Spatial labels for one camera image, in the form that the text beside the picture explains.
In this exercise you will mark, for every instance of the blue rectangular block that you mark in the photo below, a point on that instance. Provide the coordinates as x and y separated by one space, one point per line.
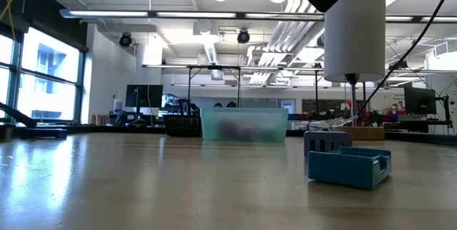
44 134

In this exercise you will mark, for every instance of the black background robot arm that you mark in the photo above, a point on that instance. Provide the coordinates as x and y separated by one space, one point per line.
187 105

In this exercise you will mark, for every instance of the white shade table lamp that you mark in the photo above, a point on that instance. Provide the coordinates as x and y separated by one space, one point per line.
355 44

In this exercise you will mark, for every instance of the black ceiling speaker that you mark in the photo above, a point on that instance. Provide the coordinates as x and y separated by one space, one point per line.
125 39
243 36

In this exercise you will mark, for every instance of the person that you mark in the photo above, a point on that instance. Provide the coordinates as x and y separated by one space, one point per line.
218 105
231 104

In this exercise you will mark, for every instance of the teal translucent bin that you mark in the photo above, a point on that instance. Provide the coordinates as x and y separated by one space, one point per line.
244 115

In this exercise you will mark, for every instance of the lavender multi-port charger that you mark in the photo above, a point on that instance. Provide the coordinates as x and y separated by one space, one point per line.
326 140

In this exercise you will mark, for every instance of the black computer monitor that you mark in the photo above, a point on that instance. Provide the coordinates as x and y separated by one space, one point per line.
420 100
144 96

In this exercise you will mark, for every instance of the teal rectangular holder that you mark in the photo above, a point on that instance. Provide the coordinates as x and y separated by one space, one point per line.
342 169

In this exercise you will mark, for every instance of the small black bin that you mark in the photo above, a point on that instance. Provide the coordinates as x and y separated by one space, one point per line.
182 125

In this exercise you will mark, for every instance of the long ceiling light strip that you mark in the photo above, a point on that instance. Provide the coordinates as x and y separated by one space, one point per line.
107 13

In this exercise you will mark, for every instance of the white bottle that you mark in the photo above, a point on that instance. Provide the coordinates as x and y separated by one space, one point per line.
117 105

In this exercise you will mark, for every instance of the cardboard boxes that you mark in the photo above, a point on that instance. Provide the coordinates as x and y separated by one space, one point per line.
100 119

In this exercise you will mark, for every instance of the large glass window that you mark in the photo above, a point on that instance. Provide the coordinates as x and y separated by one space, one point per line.
50 62

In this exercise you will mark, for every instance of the black metal rig frame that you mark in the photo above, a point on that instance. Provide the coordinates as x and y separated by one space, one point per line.
214 67

